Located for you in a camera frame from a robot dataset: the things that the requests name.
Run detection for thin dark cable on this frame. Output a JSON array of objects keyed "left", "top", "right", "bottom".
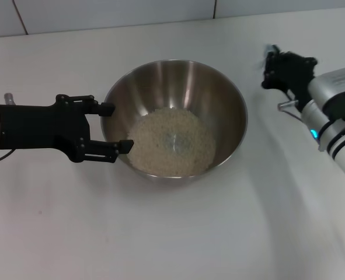
[
  {"left": 288, "top": 110, "right": 309, "bottom": 124},
  {"left": 0, "top": 148, "right": 16, "bottom": 165}
]

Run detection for stainless steel mixing bowl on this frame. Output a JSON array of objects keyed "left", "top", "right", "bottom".
[{"left": 100, "top": 59, "right": 248, "bottom": 180}]

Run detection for white rice grains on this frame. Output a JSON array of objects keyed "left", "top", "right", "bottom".
[{"left": 126, "top": 107, "right": 217, "bottom": 178}]

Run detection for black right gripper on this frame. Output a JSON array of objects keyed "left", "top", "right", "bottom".
[{"left": 260, "top": 44, "right": 319, "bottom": 112}]

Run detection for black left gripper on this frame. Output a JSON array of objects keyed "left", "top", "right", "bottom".
[{"left": 0, "top": 93, "right": 135, "bottom": 164}]

